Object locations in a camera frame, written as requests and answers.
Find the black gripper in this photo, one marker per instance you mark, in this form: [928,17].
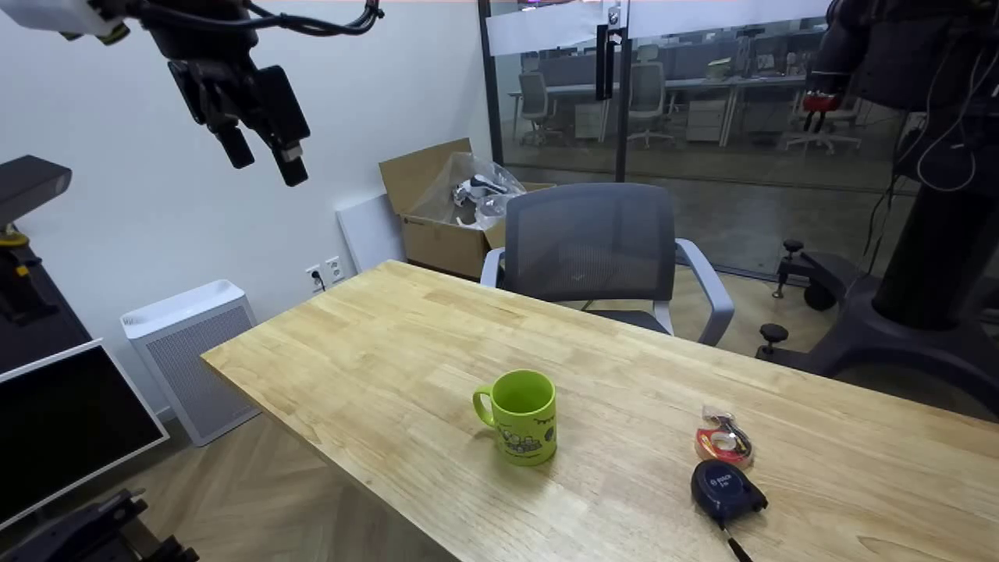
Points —
[211,61]

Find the green mug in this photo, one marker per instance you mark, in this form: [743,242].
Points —
[519,411]

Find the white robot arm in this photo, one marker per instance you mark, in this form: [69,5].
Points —
[103,18]

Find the cardboard box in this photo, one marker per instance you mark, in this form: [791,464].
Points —
[415,189]

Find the clear plastic wrap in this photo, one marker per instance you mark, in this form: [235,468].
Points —
[476,192]

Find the black monitor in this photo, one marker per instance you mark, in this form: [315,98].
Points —
[65,422]

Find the grey office chair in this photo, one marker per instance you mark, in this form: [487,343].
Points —
[603,242]

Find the red orange small packet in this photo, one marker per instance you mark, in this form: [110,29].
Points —
[720,437]

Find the white panel against wall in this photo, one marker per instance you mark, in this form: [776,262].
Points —
[370,233]

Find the wall power outlet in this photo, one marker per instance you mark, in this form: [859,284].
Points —
[327,273]

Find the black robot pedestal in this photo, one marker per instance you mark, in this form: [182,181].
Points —
[928,309]

